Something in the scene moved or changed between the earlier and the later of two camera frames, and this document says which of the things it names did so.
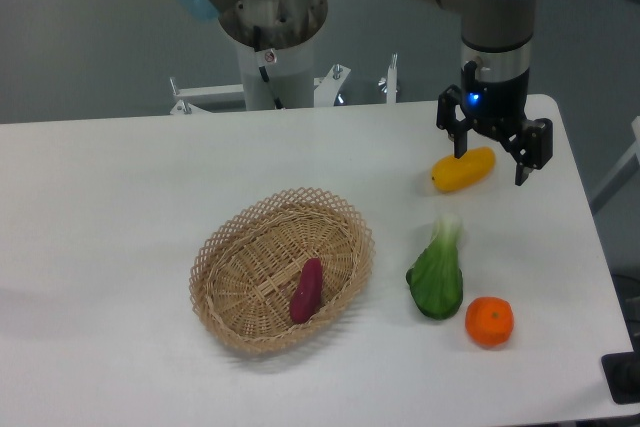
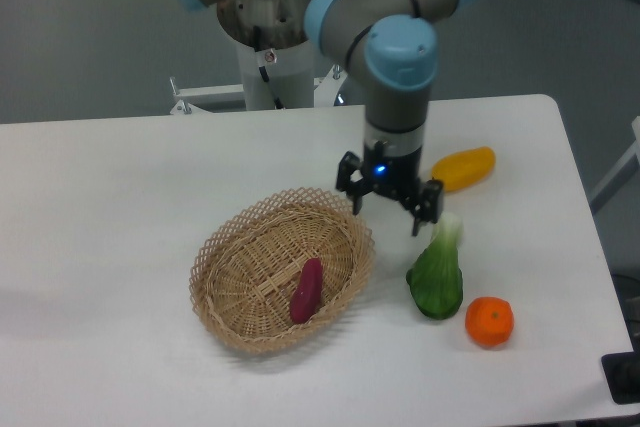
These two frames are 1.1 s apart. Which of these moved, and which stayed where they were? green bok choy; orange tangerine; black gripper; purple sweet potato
Moved: black gripper
Stayed: green bok choy; orange tangerine; purple sweet potato
